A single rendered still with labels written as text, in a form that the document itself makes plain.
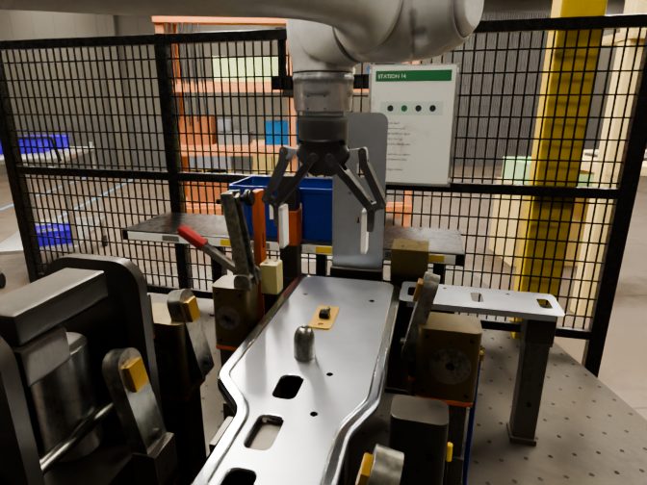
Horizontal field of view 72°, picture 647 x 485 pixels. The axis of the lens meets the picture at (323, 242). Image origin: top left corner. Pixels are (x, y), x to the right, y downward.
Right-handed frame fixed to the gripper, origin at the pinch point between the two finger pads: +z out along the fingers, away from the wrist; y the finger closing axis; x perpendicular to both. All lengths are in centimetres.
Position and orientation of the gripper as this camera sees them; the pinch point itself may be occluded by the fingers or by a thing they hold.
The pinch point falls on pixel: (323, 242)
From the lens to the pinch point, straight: 73.2
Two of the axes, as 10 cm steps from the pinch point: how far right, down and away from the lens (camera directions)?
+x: 2.4, -2.9, 9.3
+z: 0.0, 9.6, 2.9
